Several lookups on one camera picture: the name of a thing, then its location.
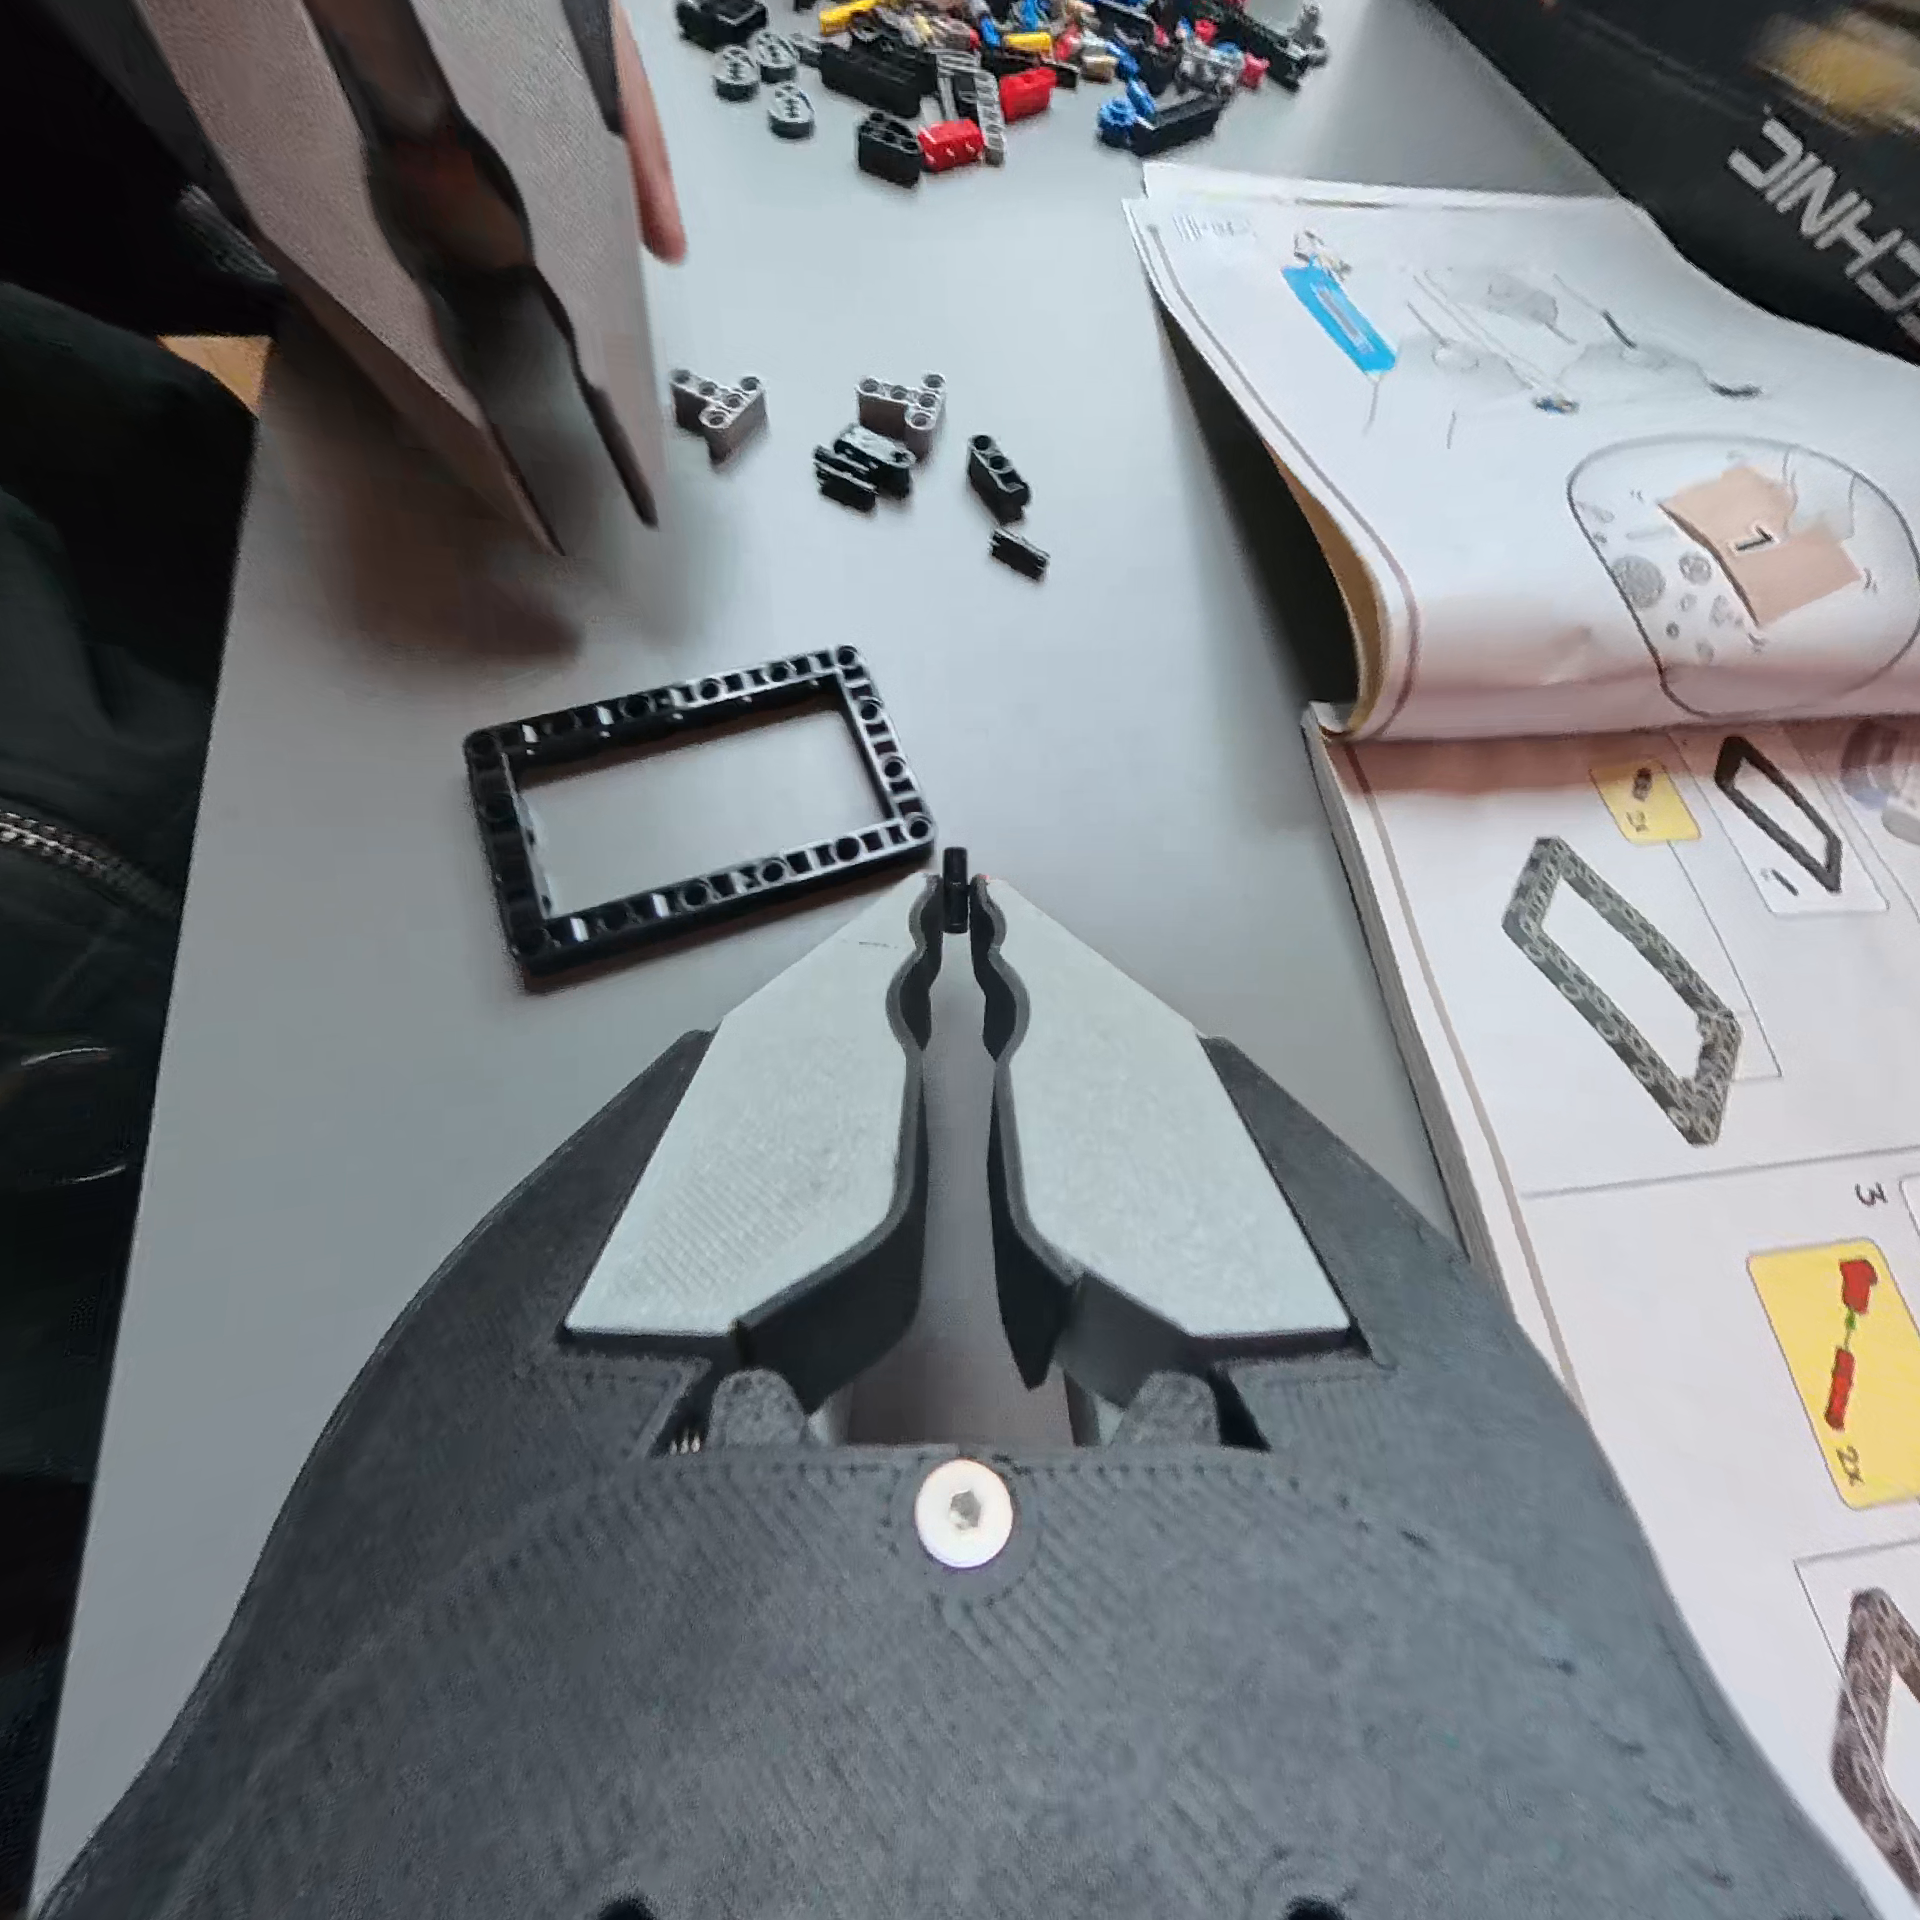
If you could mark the black lego beam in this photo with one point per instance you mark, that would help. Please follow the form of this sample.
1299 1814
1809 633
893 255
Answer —
998 477

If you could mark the black lego connector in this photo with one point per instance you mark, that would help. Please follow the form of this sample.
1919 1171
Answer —
878 454

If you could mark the black lego set box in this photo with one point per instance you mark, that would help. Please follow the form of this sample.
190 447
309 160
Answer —
1724 134

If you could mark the black lego frame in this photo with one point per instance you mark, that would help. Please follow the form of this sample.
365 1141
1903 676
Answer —
502 840

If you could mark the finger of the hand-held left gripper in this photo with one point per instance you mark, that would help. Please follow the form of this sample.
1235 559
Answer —
578 181
314 181

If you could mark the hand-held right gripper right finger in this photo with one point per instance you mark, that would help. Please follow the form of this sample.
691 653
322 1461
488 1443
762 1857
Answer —
1171 1184

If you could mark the black lego pin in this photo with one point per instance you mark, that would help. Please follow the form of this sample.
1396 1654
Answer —
843 481
1020 553
957 884

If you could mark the person's left hand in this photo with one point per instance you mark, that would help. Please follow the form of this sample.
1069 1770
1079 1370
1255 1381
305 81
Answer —
652 151

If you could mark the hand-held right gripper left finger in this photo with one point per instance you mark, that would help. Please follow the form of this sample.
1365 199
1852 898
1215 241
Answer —
750 1184

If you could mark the pile of lego pieces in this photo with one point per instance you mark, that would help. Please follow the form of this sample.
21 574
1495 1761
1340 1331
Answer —
990 74

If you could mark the grey lego piece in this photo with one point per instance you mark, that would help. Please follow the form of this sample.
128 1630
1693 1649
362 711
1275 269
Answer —
720 413
903 409

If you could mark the open instruction booklet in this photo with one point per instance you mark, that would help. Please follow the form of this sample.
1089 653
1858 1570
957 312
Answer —
1575 524

